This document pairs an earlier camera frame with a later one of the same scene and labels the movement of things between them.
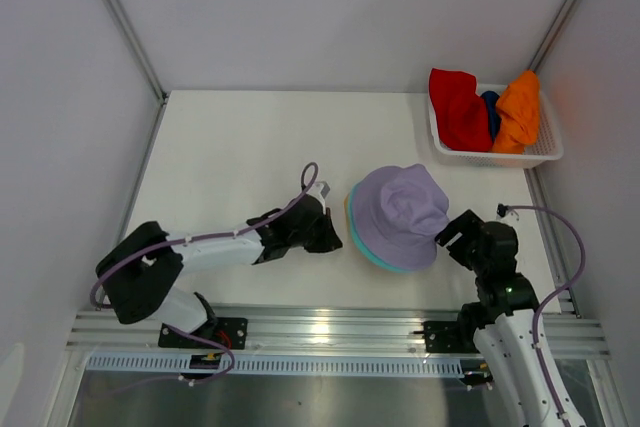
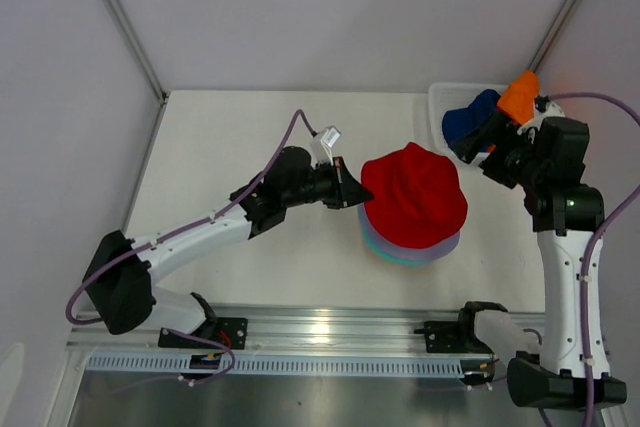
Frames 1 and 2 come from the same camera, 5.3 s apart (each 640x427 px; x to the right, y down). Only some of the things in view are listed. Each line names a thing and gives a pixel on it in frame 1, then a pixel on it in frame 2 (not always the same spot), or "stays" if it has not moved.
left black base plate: x=235 y=330 stays
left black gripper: x=329 y=239 to x=351 y=192
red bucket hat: x=461 y=115 to x=419 y=198
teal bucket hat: x=350 y=208 to x=386 y=256
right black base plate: x=448 y=337 stays
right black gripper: x=467 y=226 to x=502 y=132
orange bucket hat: x=519 y=111 stays
